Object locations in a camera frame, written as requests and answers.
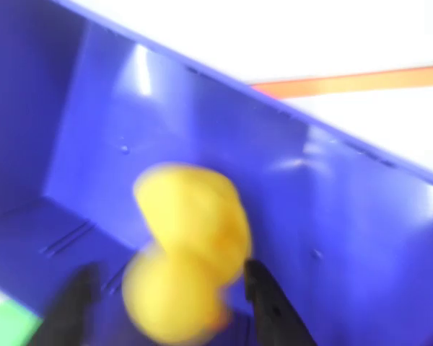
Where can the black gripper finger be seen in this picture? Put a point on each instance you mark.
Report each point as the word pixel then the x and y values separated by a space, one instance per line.
pixel 68 310
pixel 274 313

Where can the yellow rubber duck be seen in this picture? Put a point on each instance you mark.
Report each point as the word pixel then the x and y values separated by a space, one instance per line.
pixel 191 216

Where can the blue plastic box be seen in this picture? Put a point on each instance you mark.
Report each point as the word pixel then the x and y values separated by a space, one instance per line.
pixel 310 216

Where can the orange tape strip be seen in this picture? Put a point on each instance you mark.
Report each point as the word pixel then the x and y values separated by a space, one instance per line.
pixel 364 81

